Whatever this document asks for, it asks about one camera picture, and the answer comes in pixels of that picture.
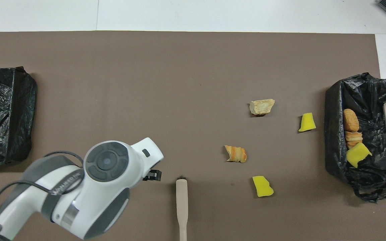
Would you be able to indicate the orange croissant piece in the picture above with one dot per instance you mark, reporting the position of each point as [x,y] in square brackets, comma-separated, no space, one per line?
[236,154]

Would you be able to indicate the bin with black bag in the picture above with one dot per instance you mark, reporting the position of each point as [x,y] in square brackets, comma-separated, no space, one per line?
[5,110]
[374,100]

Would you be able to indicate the brown fried bread roll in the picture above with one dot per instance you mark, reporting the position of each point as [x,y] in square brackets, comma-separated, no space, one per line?
[350,120]

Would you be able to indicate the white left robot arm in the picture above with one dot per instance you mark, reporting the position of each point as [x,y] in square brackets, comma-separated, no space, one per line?
[106,187]

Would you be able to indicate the beige brush with black bristles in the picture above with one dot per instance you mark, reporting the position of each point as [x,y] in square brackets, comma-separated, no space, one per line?
[181,207]

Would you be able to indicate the brown table mat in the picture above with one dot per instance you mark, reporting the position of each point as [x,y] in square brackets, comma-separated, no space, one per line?
[146,83]

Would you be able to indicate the notched yellow sponge piece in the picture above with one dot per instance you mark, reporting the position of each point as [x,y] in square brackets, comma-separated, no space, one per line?
[357,154]

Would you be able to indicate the lumpy pale bread piece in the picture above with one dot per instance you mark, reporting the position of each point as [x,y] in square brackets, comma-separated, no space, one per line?
[353,137]

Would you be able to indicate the angular pale bread chunk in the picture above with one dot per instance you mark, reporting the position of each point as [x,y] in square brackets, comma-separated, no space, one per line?
[262,106]

